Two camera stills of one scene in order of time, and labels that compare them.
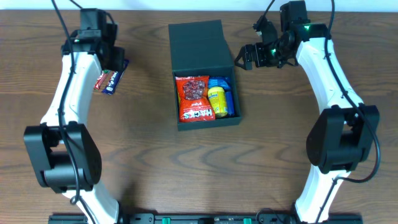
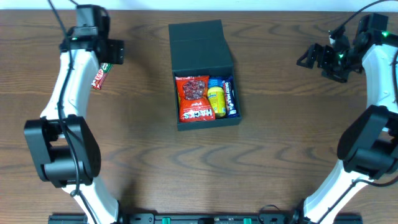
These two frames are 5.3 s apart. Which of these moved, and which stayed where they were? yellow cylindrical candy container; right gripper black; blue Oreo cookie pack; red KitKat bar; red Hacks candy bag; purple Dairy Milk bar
Moved: purple Dairy Milk bar; right gripper black
Stayed: red KitKat bar; red Hacks candy bag; blue Oreo cookie pack; yellow cylindrical candy container
